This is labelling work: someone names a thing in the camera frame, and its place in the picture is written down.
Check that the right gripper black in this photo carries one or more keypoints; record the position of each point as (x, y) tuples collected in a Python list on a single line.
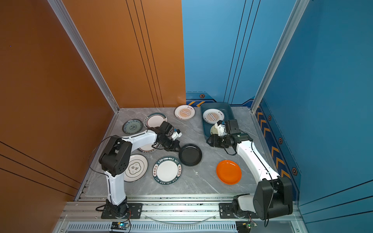
[(214, 141)]

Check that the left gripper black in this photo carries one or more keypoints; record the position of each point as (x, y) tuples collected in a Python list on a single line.
[(175, 147)]

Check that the black plate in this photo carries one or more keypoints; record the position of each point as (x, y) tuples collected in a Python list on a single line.
[(190, 155)]

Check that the white plate green lettered rim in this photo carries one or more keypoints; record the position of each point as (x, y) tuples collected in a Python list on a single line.
[(167, 170)]

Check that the white orange sunburst plate front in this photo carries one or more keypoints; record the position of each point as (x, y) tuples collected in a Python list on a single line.
[(212, 116)]

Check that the white orange sunburst plate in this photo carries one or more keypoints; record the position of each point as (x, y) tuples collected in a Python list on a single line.
[(184, 112), (212, 116)]

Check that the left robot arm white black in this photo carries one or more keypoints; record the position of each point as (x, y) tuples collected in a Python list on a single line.
[(116, 155)]

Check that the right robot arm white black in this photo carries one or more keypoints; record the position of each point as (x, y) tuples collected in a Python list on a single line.
[(273, 196)]

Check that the teal plastic bin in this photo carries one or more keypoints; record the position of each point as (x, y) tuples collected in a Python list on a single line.
[(224, 107)]

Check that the white plate dark green rim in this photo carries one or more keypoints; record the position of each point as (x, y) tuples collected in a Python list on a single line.
[(155, 120)]

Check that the white orange sunburst plate back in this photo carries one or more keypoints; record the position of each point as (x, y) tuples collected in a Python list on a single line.
[(184, 112)]

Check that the white plate flower outline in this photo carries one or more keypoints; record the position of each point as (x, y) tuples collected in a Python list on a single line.
[(136, 169)]

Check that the small green patterned plate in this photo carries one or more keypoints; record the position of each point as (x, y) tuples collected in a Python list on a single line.
[(132, 126)]

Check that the left green circuit board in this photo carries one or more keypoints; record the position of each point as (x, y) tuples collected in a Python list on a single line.
[(120, 227)]

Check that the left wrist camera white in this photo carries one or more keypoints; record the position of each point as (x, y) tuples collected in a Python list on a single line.
[(176, 134)]

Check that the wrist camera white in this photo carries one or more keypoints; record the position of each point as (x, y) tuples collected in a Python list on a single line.
[(176, 134), (219, 129)]

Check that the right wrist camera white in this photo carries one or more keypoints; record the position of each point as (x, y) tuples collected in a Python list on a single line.
[(219, 129)]

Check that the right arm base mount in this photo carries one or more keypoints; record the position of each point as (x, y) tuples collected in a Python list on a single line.
[(230, 210)]

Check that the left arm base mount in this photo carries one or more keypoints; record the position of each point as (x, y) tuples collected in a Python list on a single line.
[(122, 211)]

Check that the aluminium frame rail front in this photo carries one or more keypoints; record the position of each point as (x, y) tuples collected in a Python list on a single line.
[(186, 207)]

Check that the right aluminium corner post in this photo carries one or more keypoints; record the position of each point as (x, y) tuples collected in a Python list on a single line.
[(287, 34)]

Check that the aluminium corner post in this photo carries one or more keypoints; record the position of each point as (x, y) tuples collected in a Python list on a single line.
[(287, 34), (66, 21)]

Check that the left aluminium corner post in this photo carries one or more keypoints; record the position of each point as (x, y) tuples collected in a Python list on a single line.
[(66, 21)]

